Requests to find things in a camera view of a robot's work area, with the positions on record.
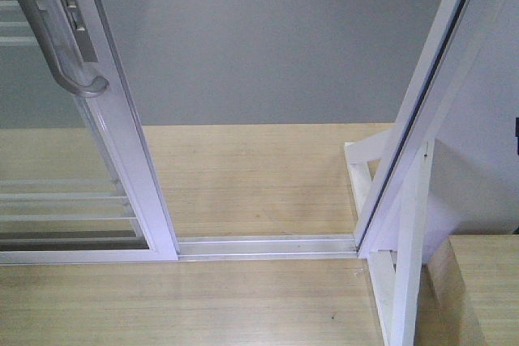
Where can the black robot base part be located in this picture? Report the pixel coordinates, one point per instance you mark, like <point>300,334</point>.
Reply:
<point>517,132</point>

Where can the light wooden floor platform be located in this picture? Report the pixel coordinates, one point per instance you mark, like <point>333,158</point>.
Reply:
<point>218,181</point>

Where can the white framed glass sliding door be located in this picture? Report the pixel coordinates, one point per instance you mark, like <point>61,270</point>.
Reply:
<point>78,183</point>

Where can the white door frame post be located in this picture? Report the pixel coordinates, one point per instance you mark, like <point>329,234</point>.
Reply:
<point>463,95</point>

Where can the light wooden box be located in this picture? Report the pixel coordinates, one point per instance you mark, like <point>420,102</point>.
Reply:
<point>475,284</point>

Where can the grey metal door handle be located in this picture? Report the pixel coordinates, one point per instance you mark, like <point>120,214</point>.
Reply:
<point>62,34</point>

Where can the white diagonal support brace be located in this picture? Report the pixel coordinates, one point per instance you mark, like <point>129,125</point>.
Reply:
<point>396,280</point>

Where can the rear white support brace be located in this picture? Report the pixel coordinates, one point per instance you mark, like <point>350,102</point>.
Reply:
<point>358,155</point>

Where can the aluminium door floor track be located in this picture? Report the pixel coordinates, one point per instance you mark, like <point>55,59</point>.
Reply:
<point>276,247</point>

